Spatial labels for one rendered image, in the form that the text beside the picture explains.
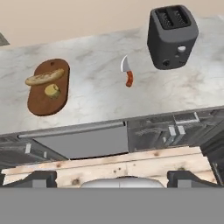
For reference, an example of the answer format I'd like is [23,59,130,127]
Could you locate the grey cabinet with door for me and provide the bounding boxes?
[0,135,68,171]

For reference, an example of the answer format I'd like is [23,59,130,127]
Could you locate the grey rounded object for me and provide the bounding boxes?
[80,176,166,189]

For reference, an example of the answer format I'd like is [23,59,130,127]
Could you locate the silver drawer handle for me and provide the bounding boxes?
[173,111,201,125]

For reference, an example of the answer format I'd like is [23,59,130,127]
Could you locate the grey cabinet with drawers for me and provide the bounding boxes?
[127,107,224,154]

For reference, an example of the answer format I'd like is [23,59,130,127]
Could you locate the brown oval cutting board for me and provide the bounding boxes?
[26,58,71,117]

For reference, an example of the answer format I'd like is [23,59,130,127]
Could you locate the grey dishwasher bar handle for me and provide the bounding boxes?
[17,121,127,140]

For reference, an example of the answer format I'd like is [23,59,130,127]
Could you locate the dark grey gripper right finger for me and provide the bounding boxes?
[166,170,223,188]

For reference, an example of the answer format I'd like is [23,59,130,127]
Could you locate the grey dishwasher door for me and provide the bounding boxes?
[31,124,130,160]

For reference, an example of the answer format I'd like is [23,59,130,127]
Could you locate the tan baguette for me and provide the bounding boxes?
[24,68,66,87]

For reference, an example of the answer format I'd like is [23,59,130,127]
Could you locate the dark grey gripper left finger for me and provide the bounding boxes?
[2,170,58,188]

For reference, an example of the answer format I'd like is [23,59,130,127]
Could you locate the yellow-green round food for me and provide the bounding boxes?
[44,83,62,100]

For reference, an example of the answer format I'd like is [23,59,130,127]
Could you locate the dark grey toaster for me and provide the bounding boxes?
[146,3,200,71]

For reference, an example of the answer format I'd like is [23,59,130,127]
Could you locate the knife with orange handle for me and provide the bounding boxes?
[120,54,135,88]

